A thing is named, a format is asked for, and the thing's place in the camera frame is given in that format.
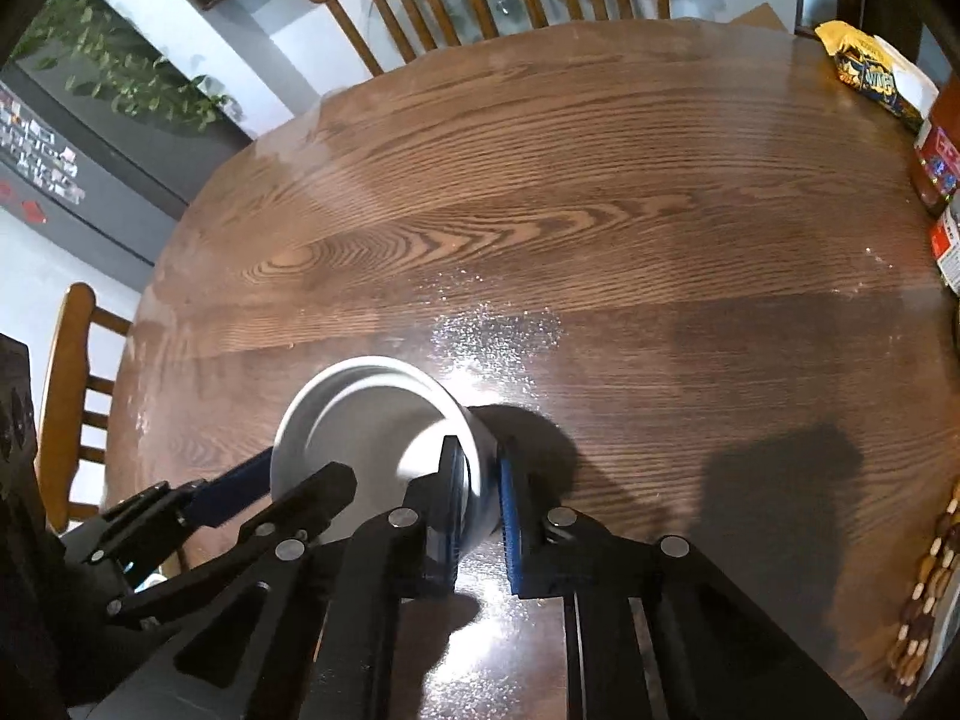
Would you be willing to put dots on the green trailing plant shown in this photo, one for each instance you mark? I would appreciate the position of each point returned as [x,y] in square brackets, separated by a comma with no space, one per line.
[127,67]

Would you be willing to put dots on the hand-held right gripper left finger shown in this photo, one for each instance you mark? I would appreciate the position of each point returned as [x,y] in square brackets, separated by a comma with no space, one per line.
[448,510]

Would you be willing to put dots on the grey refrigerator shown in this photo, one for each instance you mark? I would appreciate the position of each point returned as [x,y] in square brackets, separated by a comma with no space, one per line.
[112,187]

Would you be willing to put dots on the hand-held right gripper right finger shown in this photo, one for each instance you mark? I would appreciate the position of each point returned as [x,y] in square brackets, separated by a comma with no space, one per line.
[514,532]

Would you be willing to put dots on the cluster of fridge photos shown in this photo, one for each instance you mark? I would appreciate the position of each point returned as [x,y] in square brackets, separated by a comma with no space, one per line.
[41,146]

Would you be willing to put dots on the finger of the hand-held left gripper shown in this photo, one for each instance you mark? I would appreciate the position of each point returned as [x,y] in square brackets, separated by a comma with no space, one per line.
[315,491]
[232,487]

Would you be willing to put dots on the red sauce jar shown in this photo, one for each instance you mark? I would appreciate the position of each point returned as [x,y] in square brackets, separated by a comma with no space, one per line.
[937,157]

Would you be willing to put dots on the white bowl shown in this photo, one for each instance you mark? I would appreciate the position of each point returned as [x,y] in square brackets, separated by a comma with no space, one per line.
[360,420]

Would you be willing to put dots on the red white label jar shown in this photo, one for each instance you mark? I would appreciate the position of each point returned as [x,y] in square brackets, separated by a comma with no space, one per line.
[949,247]

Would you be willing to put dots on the wooden bead trivet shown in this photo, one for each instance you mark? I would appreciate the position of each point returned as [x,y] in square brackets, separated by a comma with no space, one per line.
[926,600]

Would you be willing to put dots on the yellow snack packet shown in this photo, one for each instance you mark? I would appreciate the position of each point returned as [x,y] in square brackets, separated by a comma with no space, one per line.
[877,67]

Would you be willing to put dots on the brown cardboard box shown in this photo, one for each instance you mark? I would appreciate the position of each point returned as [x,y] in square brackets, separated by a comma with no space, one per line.
[757,19]

